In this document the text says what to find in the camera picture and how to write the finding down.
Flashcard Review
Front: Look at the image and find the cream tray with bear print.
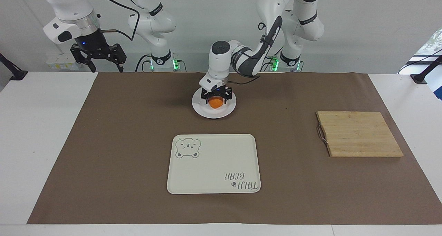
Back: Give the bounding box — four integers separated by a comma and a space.
166, 133, 262, 195

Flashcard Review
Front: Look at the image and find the black stand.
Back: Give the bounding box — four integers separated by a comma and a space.
0, 53, 28, 81
410, 55, 442, 85

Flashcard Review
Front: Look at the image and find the black cable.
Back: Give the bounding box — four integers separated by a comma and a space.
226, 55, 263, 86
93, 0, 141, 42
135, 54, 153, 73
397, 49, 442, 75

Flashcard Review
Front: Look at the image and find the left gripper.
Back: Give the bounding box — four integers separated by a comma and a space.
201, 85, 233, 105

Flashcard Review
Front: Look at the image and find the wooden cutting board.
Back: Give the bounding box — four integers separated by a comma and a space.
316, 111, 404, 158

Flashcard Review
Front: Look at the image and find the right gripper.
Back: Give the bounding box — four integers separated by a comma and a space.
70, 28, 127, 73

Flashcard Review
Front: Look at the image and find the round white plate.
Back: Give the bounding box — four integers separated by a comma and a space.
192, 87, 237, 119

